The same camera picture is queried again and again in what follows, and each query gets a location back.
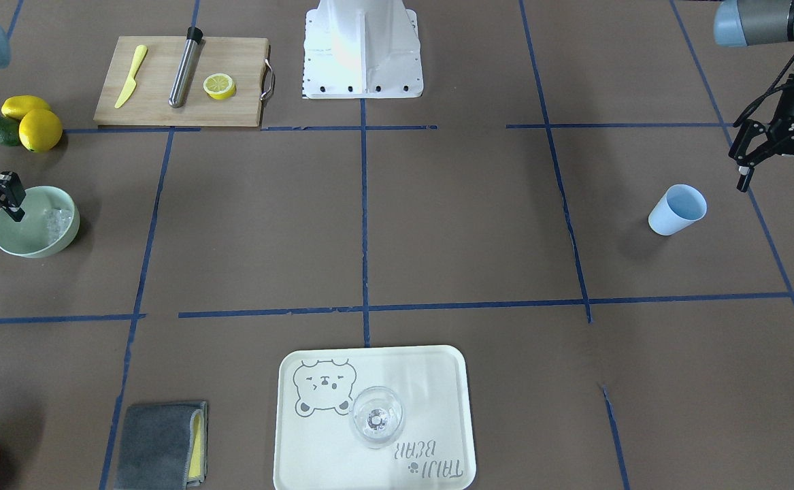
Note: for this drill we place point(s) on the yellow lemon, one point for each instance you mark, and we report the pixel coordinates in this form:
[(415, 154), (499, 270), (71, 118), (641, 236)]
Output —
[(17, 107), (40, 130)]

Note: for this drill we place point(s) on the steel cylinder tool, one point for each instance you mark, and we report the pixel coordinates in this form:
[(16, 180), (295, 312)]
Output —
[(184, 73)]

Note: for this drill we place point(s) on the cream bear tray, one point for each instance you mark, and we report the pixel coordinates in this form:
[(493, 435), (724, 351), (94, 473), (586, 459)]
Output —
[(314, 445)]

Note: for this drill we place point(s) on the clear glass on tray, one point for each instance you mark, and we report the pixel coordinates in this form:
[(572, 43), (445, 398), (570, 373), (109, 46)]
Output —
[(377, 417)]

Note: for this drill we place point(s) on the light blue plastic cup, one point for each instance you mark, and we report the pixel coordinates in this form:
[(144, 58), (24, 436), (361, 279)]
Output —
[(677, 209)]

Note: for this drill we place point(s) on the green avocado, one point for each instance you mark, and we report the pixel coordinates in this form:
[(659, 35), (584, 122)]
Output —
[(9, 132)]

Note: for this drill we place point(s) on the ice cubes in bowl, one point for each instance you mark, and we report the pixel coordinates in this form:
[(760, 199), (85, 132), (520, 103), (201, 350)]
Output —
[(58, 221)]

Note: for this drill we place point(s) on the yellow plastic knife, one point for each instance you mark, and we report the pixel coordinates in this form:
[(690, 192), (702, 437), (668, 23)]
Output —
[(131, 83)]

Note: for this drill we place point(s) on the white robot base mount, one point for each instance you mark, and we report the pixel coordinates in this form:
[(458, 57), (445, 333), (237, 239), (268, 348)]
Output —
[(362, 50)]

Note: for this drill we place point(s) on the lemon half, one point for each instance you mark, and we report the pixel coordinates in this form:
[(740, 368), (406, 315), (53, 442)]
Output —
[(219, 86)]

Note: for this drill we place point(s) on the grey folded cloth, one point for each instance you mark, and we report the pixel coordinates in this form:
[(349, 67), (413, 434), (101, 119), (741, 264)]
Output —
[(164, 446)]

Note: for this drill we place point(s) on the green ceramic bowl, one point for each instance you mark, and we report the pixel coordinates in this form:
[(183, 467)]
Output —
[(27, 239)]

